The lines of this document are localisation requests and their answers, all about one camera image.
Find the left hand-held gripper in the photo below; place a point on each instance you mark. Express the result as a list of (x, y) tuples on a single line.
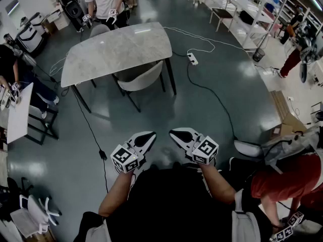
[(125, 157)]

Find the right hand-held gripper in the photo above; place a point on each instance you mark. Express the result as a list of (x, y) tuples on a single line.
[(205, 147)]

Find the grey office chair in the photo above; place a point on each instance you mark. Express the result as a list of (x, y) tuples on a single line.
[(143, 81)]

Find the person's right forearm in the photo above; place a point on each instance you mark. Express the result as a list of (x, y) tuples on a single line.
[(219, 183)]

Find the person's left forearm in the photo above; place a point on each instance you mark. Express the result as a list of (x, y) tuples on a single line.
[(114, 193)]

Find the white swivel chair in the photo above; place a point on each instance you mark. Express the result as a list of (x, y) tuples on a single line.
[(35, 210)]

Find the black swivel chair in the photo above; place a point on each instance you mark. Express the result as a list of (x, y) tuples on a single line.
[(12, 188)]

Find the black power adapter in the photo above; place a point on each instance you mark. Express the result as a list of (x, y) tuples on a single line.
[(102, 154)]

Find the person's black clothing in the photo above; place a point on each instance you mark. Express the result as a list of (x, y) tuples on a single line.
[(171, 205)]

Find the white power strip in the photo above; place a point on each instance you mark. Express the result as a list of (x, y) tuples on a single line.
[(192, 58)]

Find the grey marble table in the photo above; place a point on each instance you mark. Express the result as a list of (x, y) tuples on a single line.
[(116, 52)]

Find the cardboard box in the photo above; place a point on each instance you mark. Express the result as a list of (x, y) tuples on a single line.
[(287, 120)]

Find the black mesh waste basket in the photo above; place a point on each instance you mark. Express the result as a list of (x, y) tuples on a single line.
[(258, 55)]

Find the white desk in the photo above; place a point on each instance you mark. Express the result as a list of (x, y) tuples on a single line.
[(19, 115)]

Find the brown seat stool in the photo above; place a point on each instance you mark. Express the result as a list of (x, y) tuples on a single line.
[(222, 13)]

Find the white shelving rack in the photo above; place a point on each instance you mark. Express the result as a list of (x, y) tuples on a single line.
[(242, 9)]

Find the white wheeled machine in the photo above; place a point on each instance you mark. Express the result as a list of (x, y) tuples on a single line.
[(29, 35)]

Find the white wall shelving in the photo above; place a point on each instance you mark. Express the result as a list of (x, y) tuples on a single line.
[(302, 9)]

